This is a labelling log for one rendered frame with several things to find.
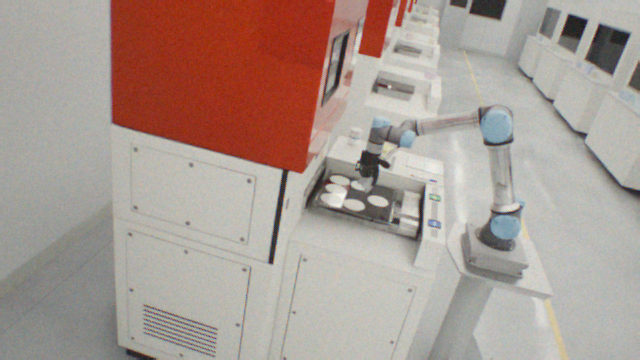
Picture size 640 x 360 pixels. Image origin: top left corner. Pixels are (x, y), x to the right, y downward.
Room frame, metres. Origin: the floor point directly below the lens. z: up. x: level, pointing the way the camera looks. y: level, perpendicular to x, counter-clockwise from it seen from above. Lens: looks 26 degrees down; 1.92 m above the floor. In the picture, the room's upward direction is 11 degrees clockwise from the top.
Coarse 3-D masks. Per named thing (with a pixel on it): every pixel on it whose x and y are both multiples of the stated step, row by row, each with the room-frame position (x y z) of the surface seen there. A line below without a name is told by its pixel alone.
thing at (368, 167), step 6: (366, 150) 1.91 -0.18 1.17; (360, 156) 1.90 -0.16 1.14; (366, 156) 1.89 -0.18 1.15; (372, 156) 1.89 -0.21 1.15; (360, 162) 1.89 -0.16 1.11; (366, 162) 1.89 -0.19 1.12; (372, 162) 1.90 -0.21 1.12; (360, 168) 1.90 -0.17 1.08; (366, 168) 1.86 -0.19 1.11; (372, 168) 1.88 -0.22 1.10; (378, 168) 1.90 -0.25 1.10; (360, 174) 1.88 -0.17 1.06; (366, 174) 1.87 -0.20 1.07; (372, 174) 1.89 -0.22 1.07
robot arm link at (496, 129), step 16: (496, 112) 1.73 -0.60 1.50; (480, 128) 1.72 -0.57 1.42; (496, 128) 1.70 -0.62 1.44; (512, 128) 1.74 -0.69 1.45; (496, 144) 1.70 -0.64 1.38; (496, 160) 1.71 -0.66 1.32; (496, 176) 1.71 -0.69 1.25; (512, 176) 1.72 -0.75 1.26; (496, 192) 1.70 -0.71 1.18; (512, 192) 1.70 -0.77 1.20; (496, 208) 1.69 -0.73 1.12; (512, 208) 1.67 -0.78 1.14; (496, 224) 1.66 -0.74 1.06; (512, 224) 1.64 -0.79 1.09
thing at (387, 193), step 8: (328, 176) 2.14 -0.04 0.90; (344, 176) 2.17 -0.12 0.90; (376, 184) 2.15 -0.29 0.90; (320, 192) 1.94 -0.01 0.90; (328, 192) 1.96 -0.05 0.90; (352, 192) 2.01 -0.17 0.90; (360, 192) 2.03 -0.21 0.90; (368, 192) 2.04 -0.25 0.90; (376, 192) 2.07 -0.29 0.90; (384, 192) 2.08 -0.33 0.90; (392, 192) 2.10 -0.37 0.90; (320, 200) 1.87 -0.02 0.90; (344, 200) 1.92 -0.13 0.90; (360, 200) 1.95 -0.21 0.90; (392, 200) 2.01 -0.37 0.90; (344, 208) 1.84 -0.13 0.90; (368, 208) 1.89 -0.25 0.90; (376, 208) 1.90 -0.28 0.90; (384, 208) 1.92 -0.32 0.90; (376, 216) 1.83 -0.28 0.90; (384, 216) 1.84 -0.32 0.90
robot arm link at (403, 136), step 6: (402, 126) 1.92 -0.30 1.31; (408, 126) 1.94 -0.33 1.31; (390, 132) 1.86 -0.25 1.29; (396, 132) 1.86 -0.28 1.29; (402, 132) 1.86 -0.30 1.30; (408, 132) 1.86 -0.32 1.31; (390, 138) 1.86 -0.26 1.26; (396, 138) 1.85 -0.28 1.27; (402, 138) 1.84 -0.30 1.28; (408, 138) 1.84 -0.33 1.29; (414, 138) 1.86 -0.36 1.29; (396, 144) 1.86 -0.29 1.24; (402, 144) 1.84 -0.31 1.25; (408, 144) 1.84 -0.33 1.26
